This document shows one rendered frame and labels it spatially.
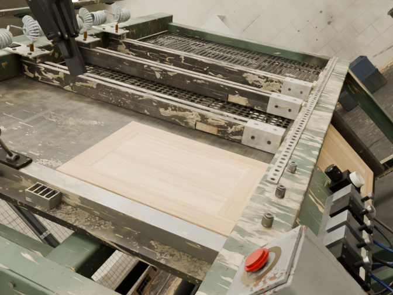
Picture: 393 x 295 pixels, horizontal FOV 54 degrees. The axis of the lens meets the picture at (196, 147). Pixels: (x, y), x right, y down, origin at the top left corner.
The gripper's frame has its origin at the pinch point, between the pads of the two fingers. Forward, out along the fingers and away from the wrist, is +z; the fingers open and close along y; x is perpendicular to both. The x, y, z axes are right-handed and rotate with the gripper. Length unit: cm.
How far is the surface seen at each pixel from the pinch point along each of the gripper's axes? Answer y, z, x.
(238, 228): -5.6, 44.1, 19.9
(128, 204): -3.7, 33.7, -2.9
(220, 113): -59, 30, 6
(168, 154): -33.7, 32.8, -4.7
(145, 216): -1.7, 36.2, 1.6
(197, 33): -192, 1, -35
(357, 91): -189, 64, 54
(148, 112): -59, 23, -19
